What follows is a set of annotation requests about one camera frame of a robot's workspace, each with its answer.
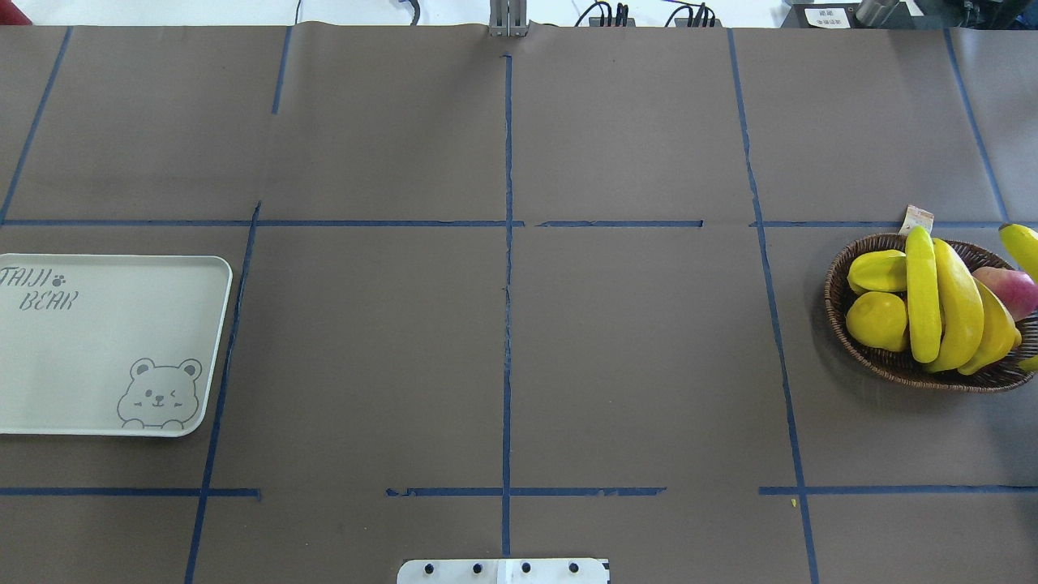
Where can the yellow banana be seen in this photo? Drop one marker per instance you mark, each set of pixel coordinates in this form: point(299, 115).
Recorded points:
point(1021, 243)
point(961, 310)
point(999, 333)
point(922, 302)

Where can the white bear tray plate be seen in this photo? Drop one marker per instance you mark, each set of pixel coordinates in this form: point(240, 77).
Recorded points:
point(109, 345)

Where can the brown wicker basket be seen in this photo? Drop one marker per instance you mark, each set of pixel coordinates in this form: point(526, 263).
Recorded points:
point(837, 299)

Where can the yellow starfruit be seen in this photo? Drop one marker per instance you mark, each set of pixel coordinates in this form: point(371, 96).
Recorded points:
point(882, 271)

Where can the yellow lemon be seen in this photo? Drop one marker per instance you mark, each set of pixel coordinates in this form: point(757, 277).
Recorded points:
point(879, 320)

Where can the paper price tag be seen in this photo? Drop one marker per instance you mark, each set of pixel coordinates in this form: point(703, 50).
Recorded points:
point(916, 217)

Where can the red pink apple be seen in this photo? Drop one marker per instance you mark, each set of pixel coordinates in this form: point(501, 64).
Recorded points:
point(1016, 290)

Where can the aluminium frame post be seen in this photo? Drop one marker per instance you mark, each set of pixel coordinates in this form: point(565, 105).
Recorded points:
point(508, 18)

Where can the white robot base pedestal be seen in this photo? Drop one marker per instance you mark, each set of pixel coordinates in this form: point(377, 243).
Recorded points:
point(505, 570)

